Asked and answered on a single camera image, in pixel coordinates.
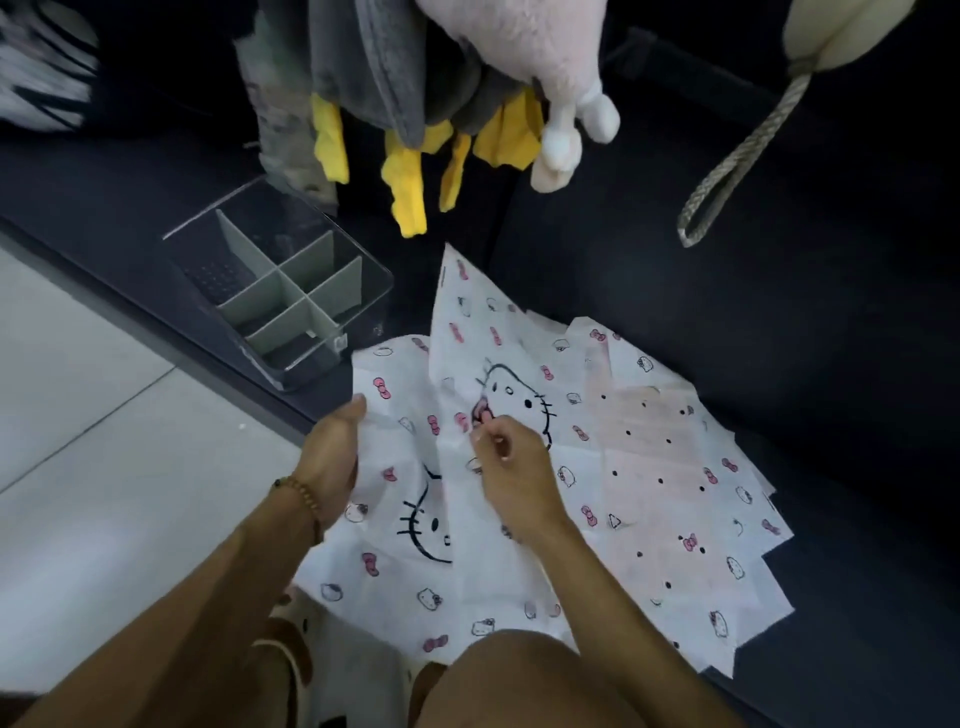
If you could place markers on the person's left hand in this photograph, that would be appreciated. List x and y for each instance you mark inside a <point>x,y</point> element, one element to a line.
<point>326,465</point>

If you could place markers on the person's right hand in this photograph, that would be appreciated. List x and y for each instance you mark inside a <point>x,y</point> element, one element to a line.
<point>521,480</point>

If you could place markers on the clear plastic organizer box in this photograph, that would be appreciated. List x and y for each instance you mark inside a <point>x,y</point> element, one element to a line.
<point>281,289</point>

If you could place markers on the stack of kitty bags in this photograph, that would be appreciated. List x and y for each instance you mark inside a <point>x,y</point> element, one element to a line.
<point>720,592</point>

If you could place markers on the person's right forearm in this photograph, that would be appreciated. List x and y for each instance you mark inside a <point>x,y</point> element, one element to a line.
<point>637,622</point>

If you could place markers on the person's left forearm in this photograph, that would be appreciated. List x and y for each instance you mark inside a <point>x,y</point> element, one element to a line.
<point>187,622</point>

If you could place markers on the person's right leg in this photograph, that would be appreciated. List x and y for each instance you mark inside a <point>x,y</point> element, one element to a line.
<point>525,682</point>

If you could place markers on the dark blue sofa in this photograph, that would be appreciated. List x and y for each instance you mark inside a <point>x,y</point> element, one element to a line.
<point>750,225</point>

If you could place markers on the grey plush toy yellow feet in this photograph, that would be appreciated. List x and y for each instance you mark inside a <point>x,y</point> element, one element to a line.
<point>390,67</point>

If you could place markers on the pink plush toy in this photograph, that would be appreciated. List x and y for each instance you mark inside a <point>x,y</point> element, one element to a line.
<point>525,45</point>

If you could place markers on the zebra striped bag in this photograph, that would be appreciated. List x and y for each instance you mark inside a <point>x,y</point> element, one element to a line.
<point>45,82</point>

